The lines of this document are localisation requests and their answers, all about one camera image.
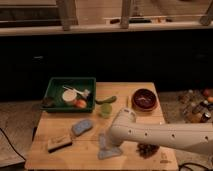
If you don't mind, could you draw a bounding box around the green plastic cup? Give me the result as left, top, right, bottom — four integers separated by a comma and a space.
100, 103, 112, 118

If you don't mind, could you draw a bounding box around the dark red bowl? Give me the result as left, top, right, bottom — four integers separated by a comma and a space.
132, 89, 157, 111

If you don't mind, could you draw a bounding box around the wooden scrub brush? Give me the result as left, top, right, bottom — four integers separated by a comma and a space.
47, 134, 72, 153

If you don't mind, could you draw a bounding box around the dark round object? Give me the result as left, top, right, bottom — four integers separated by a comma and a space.
42, 97, 55, 107

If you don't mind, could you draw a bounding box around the white round container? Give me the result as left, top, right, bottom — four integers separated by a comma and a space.
62, 90, 77, 104

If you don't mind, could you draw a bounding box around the green plastic tray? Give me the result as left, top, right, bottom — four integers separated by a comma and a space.
42, 77, 96, 113

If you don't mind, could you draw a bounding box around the black cable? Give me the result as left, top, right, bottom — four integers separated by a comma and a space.
0, 127, 27, 163

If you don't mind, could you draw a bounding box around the green pea pod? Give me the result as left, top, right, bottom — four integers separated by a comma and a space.
95, 96, 117, 105

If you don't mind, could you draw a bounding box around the brown pine cone cluster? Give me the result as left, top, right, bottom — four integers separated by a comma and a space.
137, 143, 159, 158

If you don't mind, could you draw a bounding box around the orange fruit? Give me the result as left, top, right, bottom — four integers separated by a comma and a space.
75, 99, 87, 109

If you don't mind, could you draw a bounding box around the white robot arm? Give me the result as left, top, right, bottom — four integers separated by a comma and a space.
106, 108, 213, 155

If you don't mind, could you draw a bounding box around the white dish brush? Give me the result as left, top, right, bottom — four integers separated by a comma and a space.
63, 85, 90, 99

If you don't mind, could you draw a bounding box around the blue-grey towel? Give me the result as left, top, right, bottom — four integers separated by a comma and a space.
98, 133, 122, 160

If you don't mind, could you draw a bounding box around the yellow pencil stick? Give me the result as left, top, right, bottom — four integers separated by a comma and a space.
126, 96, 129, 108

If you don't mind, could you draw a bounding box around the spice jar rack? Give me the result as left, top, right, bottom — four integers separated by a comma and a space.
178, 89, 213, 123

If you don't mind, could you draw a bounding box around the blue sponge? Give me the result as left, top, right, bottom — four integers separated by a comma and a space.
72, 119, 93, 136

